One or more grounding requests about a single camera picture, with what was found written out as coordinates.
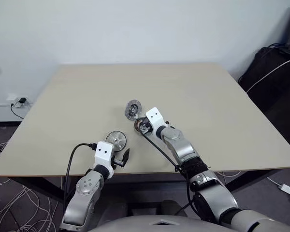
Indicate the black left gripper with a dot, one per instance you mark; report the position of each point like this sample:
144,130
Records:
118,163

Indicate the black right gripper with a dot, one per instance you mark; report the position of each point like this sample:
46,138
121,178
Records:
146,126

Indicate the grey round motor lid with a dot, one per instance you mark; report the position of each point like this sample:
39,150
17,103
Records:
133,110

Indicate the silver spoked motor rotor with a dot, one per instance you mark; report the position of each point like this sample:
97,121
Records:
116,141

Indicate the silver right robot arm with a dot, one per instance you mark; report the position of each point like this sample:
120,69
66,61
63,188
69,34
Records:
181,147

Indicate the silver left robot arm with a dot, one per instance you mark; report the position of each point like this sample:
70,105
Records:
87,186

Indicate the dark rounded shape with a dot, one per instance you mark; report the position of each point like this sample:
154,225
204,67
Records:
170,206

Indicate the grey robot torso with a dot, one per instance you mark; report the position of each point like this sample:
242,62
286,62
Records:
135,224

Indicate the black power adapter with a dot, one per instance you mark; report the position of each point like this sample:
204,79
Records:
22,100

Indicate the large black bag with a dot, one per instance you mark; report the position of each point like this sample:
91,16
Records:
275,96

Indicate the white floor power strip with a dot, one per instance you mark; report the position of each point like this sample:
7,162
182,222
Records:
288,189

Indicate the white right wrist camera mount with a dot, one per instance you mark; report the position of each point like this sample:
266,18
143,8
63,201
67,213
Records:
154,116

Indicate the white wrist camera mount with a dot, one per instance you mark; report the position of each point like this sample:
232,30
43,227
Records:
154,116
104,152

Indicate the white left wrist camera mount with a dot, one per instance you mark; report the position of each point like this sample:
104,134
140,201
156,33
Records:
104,152

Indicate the black metal table frame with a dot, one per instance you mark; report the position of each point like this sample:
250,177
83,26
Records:
38,188

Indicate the white wall outlet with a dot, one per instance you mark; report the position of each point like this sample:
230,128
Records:
13,97

